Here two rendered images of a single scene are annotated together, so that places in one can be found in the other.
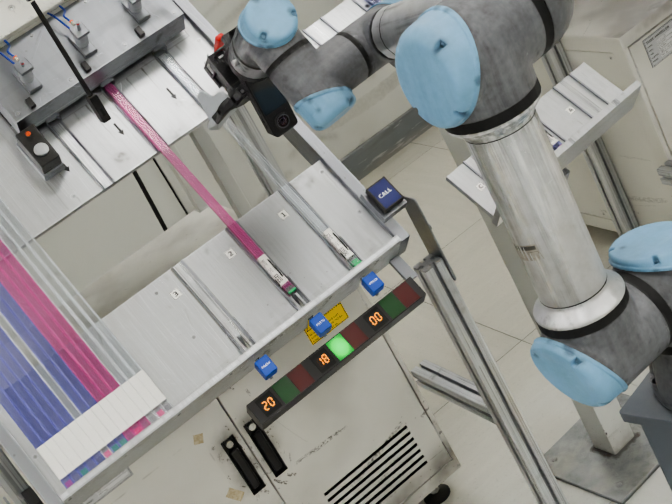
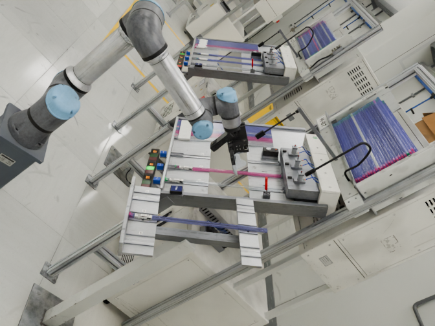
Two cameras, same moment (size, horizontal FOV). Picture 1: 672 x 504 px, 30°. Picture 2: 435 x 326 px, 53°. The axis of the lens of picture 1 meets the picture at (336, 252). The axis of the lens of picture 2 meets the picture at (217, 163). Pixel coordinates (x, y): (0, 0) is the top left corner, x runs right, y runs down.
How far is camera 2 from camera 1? 2.40 m
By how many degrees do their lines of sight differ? 76
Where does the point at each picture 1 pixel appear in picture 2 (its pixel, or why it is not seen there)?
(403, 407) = not seen: hidden behind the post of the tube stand
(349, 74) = not seen: hidden behind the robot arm
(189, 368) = (180, 145)
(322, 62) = (204, 101)
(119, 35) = (292, 174)
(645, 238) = (70, 99)
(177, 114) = (256, 182)
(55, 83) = (287, 157)
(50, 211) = (251, 151)
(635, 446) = (39, 315)
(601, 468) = (49, 303)
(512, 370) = not seen: outside the picture
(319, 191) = (197, 189)
